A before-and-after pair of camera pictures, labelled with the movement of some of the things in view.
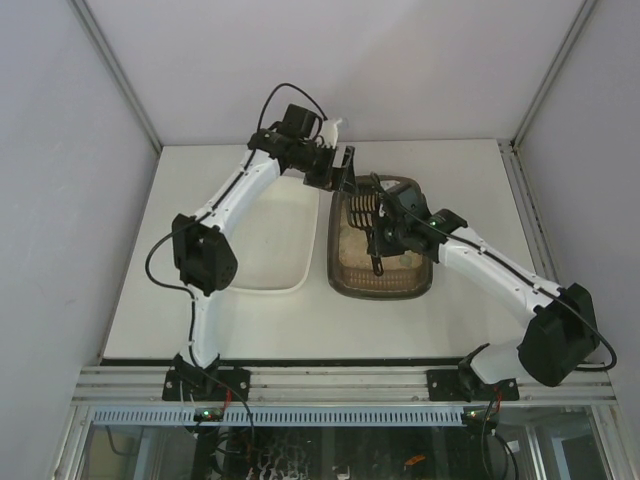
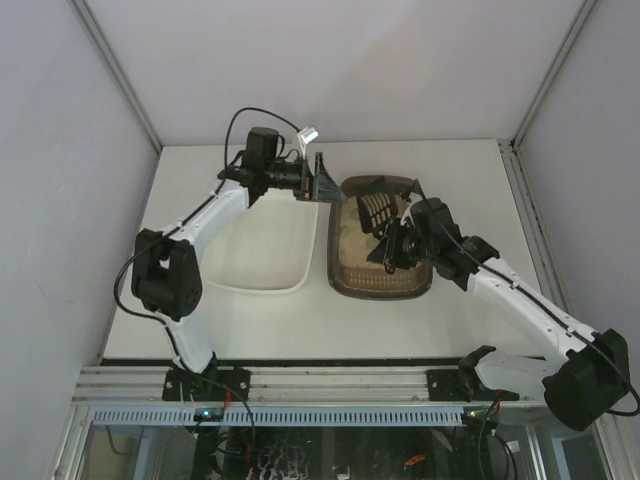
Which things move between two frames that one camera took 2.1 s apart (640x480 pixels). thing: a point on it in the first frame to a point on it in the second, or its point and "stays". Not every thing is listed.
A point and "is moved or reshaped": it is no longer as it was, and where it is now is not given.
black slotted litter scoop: x=364 y=207 is moved or reshaped
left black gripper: x=331 y=174 to x=308 y=179
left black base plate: x=185 y=382 stays
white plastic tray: x=276 y=243 stays
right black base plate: x=457 y=385 stays
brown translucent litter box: x=404 y=276 stays
